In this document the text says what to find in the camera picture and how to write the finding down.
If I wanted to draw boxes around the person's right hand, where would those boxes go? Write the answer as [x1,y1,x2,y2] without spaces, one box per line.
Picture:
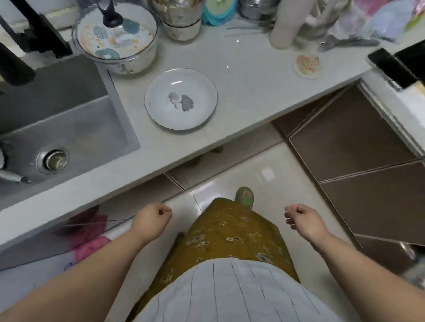
[284,204,332,246]

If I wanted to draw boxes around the person's left hand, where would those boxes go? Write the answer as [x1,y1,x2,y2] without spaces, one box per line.
[130,203,173,248]

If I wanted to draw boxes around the white leaf print plate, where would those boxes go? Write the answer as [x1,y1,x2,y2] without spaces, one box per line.
[144,68,219,130]

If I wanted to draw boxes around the person's left forearm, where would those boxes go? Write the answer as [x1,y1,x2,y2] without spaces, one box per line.
[0,229,150,322]

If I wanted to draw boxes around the person's right forearm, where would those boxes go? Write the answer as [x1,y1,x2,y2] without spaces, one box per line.
[310,232,425,322]

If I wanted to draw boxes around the pink cloth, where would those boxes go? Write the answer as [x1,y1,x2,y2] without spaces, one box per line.
[56,205,112,263]

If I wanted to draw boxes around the green slipper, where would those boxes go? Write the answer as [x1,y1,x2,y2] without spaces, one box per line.
[235,186,255,208]

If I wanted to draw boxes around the yellow floral skirt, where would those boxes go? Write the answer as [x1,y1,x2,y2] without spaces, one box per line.
[126,197,301,322]

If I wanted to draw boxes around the white striped shirt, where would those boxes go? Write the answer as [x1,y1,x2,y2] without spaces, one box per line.
[132,257,348,322]

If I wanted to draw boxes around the row of brown cabinet doors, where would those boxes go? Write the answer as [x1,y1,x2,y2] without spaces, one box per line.
[99,81,425,248]

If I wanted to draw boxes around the large clear plastic bag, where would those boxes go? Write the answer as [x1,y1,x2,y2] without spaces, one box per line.
[0,229,113,299]

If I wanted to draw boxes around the steel kitchen sink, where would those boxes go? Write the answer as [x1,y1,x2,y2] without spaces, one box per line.
[0,54,142,210]

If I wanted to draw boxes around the steel sink utensil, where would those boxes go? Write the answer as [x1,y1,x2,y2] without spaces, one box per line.
[0,169,32,185]

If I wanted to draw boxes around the small round stained dish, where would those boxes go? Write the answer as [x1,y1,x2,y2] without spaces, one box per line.
[293,54,322,80]

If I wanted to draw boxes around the patterned ceramic pot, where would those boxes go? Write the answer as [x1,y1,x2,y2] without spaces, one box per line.
[72,1,162,76]

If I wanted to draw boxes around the black smartphone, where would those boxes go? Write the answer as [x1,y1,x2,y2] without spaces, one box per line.
[367,48,417,91]

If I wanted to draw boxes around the steel fork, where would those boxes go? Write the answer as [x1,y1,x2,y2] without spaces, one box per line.
[318,34,380,53]

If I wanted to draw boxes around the beige tumbler cup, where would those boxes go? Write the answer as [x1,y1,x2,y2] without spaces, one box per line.
[269,0,315,51]

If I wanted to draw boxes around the thin steel utensil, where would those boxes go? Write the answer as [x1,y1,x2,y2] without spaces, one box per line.
[225,19,276,35]

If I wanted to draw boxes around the white plastic bag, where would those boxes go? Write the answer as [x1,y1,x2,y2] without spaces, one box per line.
[328,3,370,41]

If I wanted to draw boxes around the clear plastic container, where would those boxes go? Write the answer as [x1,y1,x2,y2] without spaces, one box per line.
[305,0,350,40]

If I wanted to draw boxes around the clear glass jar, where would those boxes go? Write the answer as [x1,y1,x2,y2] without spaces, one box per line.
[152,0,205,42]

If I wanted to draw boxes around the black faucet sprayer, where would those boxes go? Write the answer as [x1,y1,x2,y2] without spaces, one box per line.
[0,42,36,87]

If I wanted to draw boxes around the pale blue plastic bag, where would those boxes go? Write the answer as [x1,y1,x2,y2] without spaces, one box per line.
[362,0,416,42]

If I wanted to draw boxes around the small steel pot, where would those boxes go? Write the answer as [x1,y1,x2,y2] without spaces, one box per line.
[239,0,280,20]

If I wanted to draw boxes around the teal lidded container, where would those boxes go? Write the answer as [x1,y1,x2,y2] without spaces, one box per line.
[202,0,238,27]

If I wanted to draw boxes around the black kitchen faucet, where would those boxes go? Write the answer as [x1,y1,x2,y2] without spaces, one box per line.
[0,0,73,60]

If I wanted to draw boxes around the pink and green packet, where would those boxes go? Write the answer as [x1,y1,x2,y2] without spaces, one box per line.
[353,0,391,17]

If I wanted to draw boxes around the striped dish cloth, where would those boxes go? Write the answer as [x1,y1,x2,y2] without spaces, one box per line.
[44,6,79,22]

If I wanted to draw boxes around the red and green packet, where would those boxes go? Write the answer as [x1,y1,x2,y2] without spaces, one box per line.
[404,10,425,32]

